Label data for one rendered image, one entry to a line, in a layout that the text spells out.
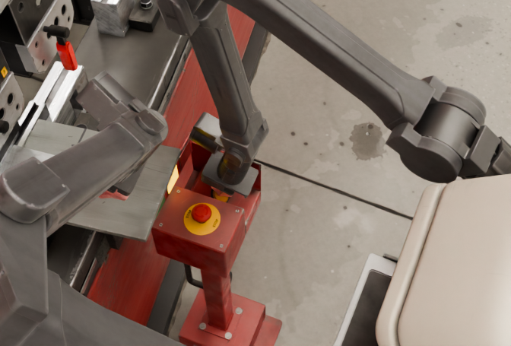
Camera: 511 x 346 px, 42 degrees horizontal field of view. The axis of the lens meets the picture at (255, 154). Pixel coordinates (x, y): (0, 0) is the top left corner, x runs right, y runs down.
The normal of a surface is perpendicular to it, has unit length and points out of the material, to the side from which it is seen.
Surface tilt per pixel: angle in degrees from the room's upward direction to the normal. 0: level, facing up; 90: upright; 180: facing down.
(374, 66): 27
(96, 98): 45
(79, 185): 57
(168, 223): 0
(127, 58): 0
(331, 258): 0
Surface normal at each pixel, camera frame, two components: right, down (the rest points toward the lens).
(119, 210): 0.00, -0.57
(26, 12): 0.97, 0.20
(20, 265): 0.68, -0.70
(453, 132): 0.17, -0.34
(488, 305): -0.52, -0.66
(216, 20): 0.85, 0.35
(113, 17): -0.25, 0.80
